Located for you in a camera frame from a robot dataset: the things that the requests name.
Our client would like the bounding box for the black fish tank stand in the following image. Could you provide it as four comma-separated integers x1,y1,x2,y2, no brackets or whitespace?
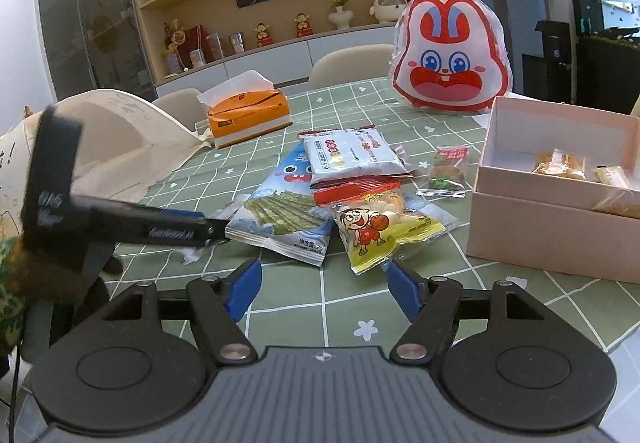
572,0,639,114

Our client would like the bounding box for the white rabbit figurine vase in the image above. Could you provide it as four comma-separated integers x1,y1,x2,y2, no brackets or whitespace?
369,0,408,24

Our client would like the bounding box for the camouflage sleeve forearm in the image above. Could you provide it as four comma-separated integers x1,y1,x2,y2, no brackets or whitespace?
0,236,26,357

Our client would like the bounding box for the red white rabbit bag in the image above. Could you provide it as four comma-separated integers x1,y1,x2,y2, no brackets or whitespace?
388,0,513,112

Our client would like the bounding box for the cream canvas tote bag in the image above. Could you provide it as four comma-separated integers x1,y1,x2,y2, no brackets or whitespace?
1,89,210,241

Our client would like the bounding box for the wrapped biscuit in box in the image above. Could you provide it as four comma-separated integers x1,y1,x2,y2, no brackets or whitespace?
593,166,632,190

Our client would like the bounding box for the white rice cracker packet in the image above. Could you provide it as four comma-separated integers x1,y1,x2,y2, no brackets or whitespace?
298,126,412,189

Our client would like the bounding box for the dark glass cabinet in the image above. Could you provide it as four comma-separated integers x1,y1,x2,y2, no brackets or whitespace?
38,0,156,101

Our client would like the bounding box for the green checked tablecloth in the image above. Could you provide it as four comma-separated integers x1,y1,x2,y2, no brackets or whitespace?
106,80,639,351

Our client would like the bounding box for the small clear red-label candy packet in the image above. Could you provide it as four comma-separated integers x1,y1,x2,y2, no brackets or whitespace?
416,145,470,198

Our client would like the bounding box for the pink cardboard box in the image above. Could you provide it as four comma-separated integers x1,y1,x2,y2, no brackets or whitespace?
466,98,639,283

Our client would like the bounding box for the blue seaweed snack packet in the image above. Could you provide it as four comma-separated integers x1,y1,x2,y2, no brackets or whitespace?
226,145,333,267

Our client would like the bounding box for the orange tissue box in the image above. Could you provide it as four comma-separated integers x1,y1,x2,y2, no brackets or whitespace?
198,70,293,148

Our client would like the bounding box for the beige chair behind table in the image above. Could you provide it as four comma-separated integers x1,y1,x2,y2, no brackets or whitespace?
308,44,394,89

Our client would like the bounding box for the yellow cartoon boy snack packet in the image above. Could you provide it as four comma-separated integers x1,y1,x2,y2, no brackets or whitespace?
314,178,461,275

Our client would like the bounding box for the beige chair at left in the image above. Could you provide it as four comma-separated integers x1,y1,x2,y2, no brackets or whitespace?
154,88,208,132

